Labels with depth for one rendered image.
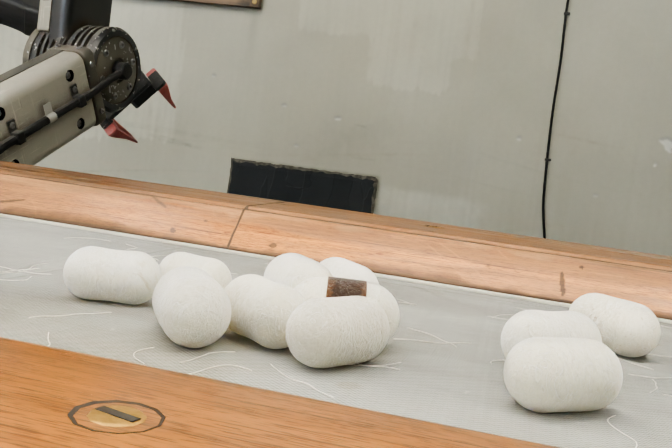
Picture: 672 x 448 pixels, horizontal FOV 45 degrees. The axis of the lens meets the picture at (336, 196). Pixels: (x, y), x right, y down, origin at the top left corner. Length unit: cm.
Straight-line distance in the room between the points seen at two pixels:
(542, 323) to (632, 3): 216
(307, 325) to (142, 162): 233
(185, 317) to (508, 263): 24
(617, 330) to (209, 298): 16
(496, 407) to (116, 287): 13
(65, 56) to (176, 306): 77
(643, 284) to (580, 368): 22
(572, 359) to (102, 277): 16
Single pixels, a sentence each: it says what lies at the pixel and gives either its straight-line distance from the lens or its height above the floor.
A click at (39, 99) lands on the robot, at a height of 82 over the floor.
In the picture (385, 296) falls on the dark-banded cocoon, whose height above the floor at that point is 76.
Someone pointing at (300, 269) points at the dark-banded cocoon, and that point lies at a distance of 29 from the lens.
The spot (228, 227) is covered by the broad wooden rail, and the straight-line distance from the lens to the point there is 46.
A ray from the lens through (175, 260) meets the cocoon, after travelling 31.
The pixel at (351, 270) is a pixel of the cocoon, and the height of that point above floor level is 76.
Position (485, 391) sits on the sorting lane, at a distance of 24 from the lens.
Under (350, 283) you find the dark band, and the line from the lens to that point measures 26.
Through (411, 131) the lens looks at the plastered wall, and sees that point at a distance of 234.
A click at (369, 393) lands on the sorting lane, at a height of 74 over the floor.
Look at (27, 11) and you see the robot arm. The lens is 144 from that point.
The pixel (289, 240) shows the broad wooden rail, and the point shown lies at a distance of 45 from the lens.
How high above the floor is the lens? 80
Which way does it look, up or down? 3 degrees down
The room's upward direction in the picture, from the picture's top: 7 degrees clockwise
